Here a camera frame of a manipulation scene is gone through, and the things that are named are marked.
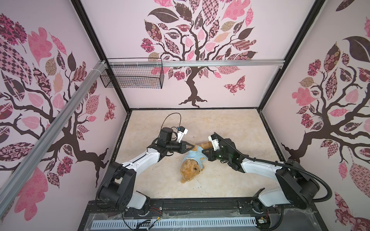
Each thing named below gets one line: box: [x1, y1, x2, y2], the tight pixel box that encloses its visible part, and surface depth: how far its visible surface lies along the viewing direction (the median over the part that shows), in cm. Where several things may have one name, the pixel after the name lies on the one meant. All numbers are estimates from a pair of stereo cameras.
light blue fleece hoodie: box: [182, 145, 209, 170], surface depth 82 cm
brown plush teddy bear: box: [180, 141, 214, 184], surface depth 75 cm
